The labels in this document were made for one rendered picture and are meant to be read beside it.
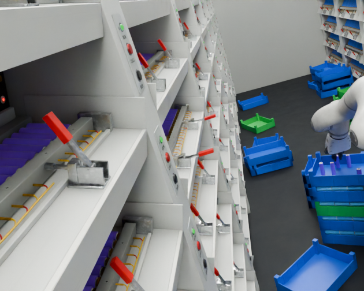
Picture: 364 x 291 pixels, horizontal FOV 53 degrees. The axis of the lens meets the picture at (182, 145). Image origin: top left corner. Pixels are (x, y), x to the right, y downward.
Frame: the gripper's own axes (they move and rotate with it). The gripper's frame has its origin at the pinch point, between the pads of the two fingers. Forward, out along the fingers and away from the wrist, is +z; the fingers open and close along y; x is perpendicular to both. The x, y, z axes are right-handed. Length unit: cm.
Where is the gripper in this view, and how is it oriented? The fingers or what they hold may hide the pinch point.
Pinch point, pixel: (337, 155)
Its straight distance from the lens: 186.8
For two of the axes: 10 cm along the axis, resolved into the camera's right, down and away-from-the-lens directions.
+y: 9.5, -2.9, -0.8
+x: -1.5, -6.8, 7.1
